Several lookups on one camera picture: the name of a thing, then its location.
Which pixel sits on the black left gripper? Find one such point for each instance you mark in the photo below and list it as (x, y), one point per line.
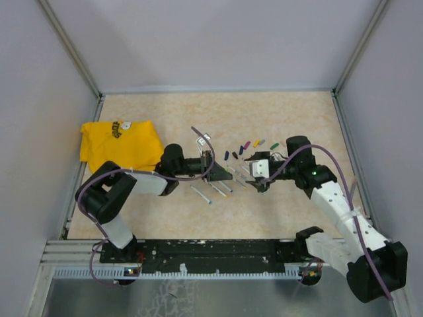
(217, 173)

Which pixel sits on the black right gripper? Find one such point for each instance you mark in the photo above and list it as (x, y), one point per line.
(261, 187)

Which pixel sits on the blue eraser-cap white marker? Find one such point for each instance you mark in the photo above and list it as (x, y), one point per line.
(226, 186)

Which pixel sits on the black eraser-cap white marker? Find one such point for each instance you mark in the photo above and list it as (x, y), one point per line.
(245, 168)

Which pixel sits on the dark blue capped marker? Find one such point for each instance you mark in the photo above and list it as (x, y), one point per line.
(245, 178)

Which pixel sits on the yellow capped clear pen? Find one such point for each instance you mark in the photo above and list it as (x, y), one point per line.
(239, 183)

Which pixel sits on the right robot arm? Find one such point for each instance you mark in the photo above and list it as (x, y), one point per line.
(372, 265)

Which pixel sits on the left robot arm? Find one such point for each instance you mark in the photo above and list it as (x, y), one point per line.
(102, 197)

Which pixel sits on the yellow t-shirt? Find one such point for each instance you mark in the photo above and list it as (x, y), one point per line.
(128, 144)

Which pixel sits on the purple grey marker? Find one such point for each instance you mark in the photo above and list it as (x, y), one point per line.
(353, 187)

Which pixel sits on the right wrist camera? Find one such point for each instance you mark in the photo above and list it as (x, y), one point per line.
(259, 168)

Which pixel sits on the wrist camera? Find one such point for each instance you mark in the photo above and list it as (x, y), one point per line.
(201, 141)
(259, 168)

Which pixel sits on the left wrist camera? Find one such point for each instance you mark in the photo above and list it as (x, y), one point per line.
(201, 141)

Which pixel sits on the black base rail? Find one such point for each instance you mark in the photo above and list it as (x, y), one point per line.
(209, 256)

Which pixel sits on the right corner aluminium post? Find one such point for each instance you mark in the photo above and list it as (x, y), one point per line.
(362, 44)

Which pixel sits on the corner aluminium post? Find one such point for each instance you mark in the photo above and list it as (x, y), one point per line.
(362, 44)
(69, 46)

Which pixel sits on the left corner aluminium post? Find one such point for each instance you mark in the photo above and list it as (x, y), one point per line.
(69, 46)

